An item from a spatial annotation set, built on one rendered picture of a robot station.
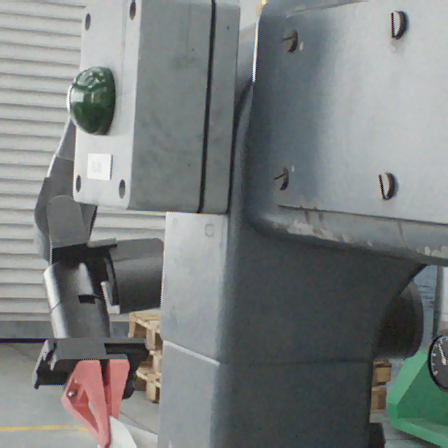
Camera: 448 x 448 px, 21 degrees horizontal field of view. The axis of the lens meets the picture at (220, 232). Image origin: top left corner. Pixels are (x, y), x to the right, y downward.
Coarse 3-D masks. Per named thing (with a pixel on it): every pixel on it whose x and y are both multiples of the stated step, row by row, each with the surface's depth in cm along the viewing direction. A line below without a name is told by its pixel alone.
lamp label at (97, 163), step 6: (90, 156) 53; (96, 156) 53; (102, 156) 52; (108, 156) 51; (90, 162) 53; (96, 162) 52; (102, 162) 52; (108, 162) 51; (90, 168) 53; (96, 168) 52; (102, 168) 52; (108, 168) 51; (90, 174) 53; (96, 174) 52; (102, 174) 52; (108, 174) 51
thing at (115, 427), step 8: (112, 424) 110; (120, 424) 108; (112, 432) 110; (120, 432) 108; (128, 432) 107; (136, 432) 106; (144, 432) 105; (112, 440) 110; (120, 440) 108; (128, 440) 104; (136, 440) 106; (144, 440) 105; (152, 440) 105
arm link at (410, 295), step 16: (416, 288) 82; (400, 304) 81; (416, 304) 81; (400, 320) 81; (416, 320) 81; (384, 336) 81; (400, 336) 81; (416, 336) 81; (384, 352) 82; (400, 352) 82; (416, 352) 82
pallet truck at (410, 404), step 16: (416, 368) 610; (400, 384) 609; (416, 384) 604; (432, 384) 608; (400, 400) 599; (416, 400) 603; (432, 400) 607; (400, 416) 597; (416, 416) 601; (432, 416) 605; (416, 432) 581; (432, 432) 569
